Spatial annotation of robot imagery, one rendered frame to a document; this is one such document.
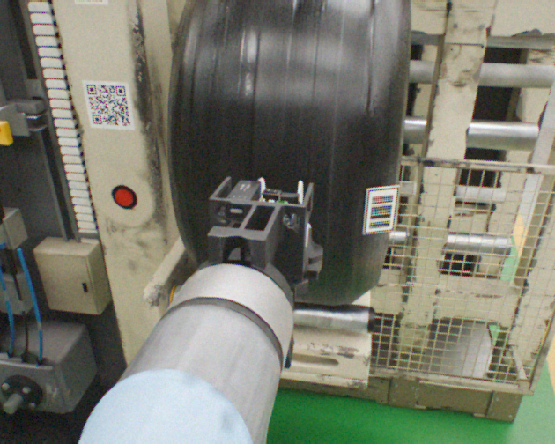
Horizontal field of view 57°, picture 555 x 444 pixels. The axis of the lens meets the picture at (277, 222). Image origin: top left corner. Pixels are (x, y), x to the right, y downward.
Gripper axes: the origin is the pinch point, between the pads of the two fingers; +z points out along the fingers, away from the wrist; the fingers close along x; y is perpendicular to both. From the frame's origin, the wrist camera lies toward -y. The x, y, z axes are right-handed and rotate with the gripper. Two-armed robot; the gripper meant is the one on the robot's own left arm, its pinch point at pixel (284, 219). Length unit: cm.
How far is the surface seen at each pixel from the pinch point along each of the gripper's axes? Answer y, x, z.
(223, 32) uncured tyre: 16.8, 9.7, 13.4
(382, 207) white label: -1.7, -10.1, 10.0
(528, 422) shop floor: -110, -71, 98
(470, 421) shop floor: -110, -52, 95
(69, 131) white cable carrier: -0.2, 40.4, 28.9
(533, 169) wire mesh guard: -13, -45, 70
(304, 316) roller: -27.0, -0.2, 23.2
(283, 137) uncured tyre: 6.2, 1.7, 8.8
